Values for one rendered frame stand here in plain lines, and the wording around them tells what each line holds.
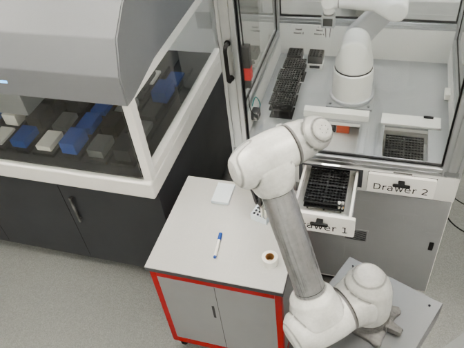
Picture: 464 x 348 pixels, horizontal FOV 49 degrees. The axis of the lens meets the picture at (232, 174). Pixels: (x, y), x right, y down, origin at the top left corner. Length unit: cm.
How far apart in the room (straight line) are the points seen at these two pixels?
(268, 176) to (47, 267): 229
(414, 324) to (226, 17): 132
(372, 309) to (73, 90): 143
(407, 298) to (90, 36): 154
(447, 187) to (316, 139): 107
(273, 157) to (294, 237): 27
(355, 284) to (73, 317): 192
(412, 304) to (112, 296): 182
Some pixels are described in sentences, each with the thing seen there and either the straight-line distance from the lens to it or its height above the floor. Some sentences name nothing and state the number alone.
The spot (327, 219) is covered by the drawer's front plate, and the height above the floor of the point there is 91.
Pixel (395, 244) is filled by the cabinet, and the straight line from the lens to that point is 272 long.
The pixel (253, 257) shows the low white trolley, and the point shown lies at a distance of 223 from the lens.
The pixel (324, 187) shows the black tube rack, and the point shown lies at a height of 87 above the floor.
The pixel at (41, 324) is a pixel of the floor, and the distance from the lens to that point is 326.
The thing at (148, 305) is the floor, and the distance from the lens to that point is 310.
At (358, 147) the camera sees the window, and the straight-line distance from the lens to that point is 229.
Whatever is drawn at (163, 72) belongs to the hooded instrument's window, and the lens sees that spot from 247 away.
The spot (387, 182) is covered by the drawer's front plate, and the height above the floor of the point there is 89.
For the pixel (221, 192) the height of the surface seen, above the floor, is 78.
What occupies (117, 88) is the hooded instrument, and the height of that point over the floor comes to 145.
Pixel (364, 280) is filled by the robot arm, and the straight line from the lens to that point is 173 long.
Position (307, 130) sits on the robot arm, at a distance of 145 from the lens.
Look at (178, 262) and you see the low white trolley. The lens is 227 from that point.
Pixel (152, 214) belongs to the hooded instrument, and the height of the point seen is 60.
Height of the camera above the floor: 255
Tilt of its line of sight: 44 degrees down
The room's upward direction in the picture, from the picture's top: 8 degrees counter-clockwise
